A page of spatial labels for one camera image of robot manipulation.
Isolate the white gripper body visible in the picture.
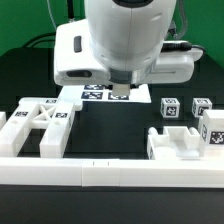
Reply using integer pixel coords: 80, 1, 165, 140
53, 18, 196, 87

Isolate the white chair seat part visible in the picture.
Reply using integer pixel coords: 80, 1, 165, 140
147, 126, 201, 161

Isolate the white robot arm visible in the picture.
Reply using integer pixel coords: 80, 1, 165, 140
54, 0, 194, 86

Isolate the black vertical pole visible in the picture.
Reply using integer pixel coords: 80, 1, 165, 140
66, 0, 75, 22

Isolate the white left fence bar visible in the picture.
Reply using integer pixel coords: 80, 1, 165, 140
0, 112, 6, 130

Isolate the white fence bar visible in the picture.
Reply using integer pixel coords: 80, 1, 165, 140
0, 157, 224, 188
0, 112, 6, 130

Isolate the white tagged cube left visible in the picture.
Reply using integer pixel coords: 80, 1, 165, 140
160, 98, 180, 118

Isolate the white tagged cube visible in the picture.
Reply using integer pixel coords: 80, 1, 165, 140
160, 98, 180, 118
192, 98, 212, 118

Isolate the white front fence bar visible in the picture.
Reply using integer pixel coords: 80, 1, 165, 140
0, 157, 224, 188

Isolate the white tagged cube right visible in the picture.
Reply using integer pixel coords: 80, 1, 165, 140
192, 98, 212, 118

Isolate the black cable with connector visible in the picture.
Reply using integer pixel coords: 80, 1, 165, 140
21, 31, 58, 49

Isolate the white chair back frame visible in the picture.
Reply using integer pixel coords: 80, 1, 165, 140
0, 97, 83, 158

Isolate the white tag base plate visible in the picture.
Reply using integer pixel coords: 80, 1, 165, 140
58, 84, 151, 103

